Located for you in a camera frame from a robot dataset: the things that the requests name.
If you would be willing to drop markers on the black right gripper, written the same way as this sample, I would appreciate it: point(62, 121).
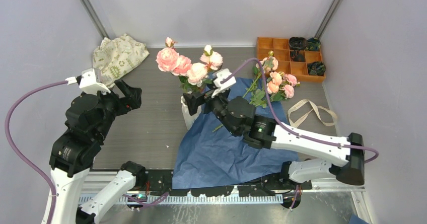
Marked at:
point(197, 98)

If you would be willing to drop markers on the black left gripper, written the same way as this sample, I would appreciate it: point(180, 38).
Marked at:
point(133, 99)

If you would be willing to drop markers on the pink flower stem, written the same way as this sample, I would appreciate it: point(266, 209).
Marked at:
point(280, 86)
point(198, 75)
point(169, 60)

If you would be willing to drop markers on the blue wrapping paper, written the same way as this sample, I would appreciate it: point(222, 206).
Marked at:
point(208, 157)

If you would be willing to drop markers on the beige printed ribbon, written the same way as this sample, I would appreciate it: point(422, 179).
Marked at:
point(315, 109)

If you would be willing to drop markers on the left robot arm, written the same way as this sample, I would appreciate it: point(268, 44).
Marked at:
point(88, 121)

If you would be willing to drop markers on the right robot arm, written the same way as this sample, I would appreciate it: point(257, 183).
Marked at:
point(340, 157)

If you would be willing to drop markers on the white ribbed vase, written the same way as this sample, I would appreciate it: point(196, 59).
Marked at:
point(189, 119)

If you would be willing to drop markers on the patterned cream cloth bag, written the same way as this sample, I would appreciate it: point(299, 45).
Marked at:
point(117, 57)

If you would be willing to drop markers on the wooden compartment tray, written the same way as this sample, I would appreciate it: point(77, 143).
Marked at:
point(280, 46)

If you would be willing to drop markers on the dark rolled fabric item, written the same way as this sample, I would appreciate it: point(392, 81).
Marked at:
point(313, 44)
point(316, 68)
point(298, 43)
point(297, 56)

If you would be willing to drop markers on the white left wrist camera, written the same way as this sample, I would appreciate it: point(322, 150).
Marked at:
point(90, 82)

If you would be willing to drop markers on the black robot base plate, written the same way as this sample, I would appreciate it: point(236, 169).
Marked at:
point(158, 182)

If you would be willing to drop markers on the metal corner rail left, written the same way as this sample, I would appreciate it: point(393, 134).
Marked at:
point(87, 5)

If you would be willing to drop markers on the metal corner rail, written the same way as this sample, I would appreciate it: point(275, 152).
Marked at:
point(87, 5)
point(327, 18)

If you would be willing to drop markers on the metal corner rail right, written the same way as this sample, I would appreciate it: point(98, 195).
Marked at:
point(327, 18)

